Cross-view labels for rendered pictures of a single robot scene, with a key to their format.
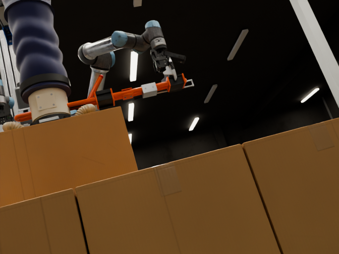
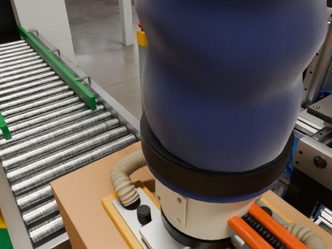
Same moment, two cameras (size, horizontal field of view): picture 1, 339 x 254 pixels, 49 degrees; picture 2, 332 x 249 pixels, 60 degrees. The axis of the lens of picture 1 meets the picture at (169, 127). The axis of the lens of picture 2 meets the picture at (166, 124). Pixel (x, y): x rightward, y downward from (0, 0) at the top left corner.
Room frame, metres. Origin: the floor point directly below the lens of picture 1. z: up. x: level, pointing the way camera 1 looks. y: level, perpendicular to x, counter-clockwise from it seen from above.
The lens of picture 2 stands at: (1.34, 0.20, 1.46)
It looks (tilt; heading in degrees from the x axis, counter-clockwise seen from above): 36 degrees down; 66
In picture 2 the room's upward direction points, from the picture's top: straight up
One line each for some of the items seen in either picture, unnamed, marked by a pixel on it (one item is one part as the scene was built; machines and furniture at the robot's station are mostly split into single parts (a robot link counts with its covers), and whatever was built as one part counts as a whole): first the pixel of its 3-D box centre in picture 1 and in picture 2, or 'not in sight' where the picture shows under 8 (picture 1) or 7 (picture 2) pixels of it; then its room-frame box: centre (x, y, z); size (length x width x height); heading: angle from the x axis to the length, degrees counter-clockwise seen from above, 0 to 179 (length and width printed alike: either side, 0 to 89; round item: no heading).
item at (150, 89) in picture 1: (149, 90); not in sight; (1.65, 0.04, 1.07); 0.07 x 0.07 x 0.04; 12
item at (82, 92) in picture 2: not in sight; (53, 56); (1.39, 2.43, 0.60); 1.60 x 0.11 x 0.09; 102
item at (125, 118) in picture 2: not in sight; (81, 84); (1.53, 2.09, 0.50); 2.31 x 0.05 x 0.19; 102
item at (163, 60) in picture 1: (161, 59); not in sight; (1.67, -0.06, 1.21); 0.09 x 0.08 x 0.12; 102
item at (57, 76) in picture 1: (46, 88); (215, 130); (1.56, 0.50, 1.19); 0.23 x 0.23 x 0.04
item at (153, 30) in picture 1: (154, 33); not in sight; (1.68, -0.07, 1.37); 0.09 x 0.08 x 0.11; 47
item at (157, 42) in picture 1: (158, 45); not in sight; (1.67, -0.07, 1.29); 0.08 x 0.08 x 0.05
